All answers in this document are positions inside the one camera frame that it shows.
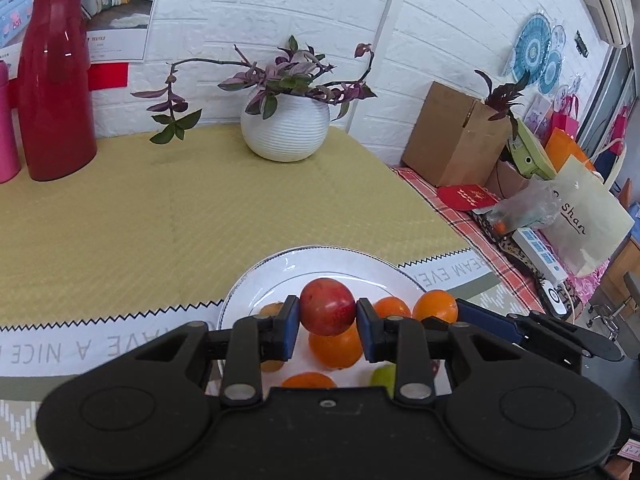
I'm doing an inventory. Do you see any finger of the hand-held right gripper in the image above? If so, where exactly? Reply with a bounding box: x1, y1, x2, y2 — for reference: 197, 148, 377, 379
456, 298, 532, 347

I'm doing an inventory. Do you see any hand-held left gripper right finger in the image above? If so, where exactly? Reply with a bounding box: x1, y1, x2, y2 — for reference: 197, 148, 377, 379
356, 297, 521, 406

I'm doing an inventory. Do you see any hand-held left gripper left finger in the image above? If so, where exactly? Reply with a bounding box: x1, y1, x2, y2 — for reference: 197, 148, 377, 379
132, 296, 301, 406

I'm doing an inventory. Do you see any large orange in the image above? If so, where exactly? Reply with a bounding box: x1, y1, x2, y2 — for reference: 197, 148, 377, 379
308, 322, 365, 371
281, 371, 338, 390

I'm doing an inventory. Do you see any reddish orange tangerine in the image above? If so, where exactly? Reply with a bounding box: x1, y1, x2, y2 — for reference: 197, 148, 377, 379
372, 296, 413, 320

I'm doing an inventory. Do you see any red apple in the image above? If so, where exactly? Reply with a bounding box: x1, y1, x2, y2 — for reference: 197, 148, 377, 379
299, 278, 357, 337

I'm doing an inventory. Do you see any green mango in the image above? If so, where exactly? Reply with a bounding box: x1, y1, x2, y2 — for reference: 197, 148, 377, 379
370, 364, 398, 389

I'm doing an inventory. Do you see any medium orange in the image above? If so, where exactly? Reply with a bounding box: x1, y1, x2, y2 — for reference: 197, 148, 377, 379
411, 290, 459, 325

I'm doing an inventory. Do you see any white plate with dark rim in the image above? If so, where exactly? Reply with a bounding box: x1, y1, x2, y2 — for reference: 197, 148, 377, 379
217, 245, 428, 392

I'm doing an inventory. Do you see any white round adapter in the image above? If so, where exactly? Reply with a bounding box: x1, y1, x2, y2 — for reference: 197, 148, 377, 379
540, 280, 576, 319

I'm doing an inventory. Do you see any white power strip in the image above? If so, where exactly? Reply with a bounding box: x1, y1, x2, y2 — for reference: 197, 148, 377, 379
511, 227, 569, 283

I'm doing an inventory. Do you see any red plaid cloth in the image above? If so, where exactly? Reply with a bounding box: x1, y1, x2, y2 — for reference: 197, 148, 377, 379
392, 165, 548, 311

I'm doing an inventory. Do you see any clear plastic bag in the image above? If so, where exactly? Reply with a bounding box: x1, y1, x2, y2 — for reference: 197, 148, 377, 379
492, 177, 563, 236

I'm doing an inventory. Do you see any red envelope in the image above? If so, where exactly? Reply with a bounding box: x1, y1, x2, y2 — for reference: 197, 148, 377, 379
436, 184, 501, 211

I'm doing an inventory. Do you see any cream paper bag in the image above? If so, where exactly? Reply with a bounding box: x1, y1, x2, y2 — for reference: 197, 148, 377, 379
540, 155, 636, 277

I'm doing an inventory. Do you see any small cardboard box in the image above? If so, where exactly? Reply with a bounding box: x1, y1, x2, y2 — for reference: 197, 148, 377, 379
487, 160, 531, 199

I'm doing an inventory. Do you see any green box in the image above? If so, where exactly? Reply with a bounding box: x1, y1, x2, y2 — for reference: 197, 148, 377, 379
507, 117, 557, 181

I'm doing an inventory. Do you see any patterned tablecloth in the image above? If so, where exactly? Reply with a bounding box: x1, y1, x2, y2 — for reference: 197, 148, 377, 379
0, 125, 501, 480

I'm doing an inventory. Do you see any large cardboard box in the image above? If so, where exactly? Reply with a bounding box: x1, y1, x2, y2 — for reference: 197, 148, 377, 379
401, 81, 513, 188

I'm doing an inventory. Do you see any orange paper bag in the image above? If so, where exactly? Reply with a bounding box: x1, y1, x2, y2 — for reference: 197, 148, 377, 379
544, 127, 596, 172

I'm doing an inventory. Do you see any purple plant in white pot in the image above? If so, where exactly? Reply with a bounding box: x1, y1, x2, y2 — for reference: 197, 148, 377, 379
131, 35, 378, 163

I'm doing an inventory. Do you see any pink gift bag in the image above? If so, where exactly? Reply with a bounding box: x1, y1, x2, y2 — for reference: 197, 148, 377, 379
550, 95, 581, 136

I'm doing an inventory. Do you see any dark purple leafy plant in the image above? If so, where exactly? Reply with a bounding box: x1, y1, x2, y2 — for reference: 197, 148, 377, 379
474, 69, 531, 141

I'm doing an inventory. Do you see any medium blue patterned plate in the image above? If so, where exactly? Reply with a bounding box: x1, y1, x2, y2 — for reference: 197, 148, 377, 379
542, 50, 564, 96

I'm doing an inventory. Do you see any large blue patterned plate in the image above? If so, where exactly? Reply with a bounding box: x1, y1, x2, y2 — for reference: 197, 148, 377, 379
510, 12, 552, 81

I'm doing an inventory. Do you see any red thermos jug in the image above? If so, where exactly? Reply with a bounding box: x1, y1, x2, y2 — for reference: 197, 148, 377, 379
17, 0, 98, 182

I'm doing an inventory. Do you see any white air conditioner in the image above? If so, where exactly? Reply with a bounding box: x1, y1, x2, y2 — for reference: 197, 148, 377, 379
570, 0, 634, 49

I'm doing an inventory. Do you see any pink bottle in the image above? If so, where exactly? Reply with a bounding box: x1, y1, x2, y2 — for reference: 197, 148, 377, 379
0, 60, 22, 184

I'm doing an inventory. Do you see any red wall poster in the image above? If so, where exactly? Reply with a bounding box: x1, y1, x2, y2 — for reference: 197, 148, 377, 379
87, 62, 130, 92

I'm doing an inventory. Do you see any bedding wall poster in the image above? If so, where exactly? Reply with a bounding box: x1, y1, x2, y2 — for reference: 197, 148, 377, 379
0, 0, 168, 63

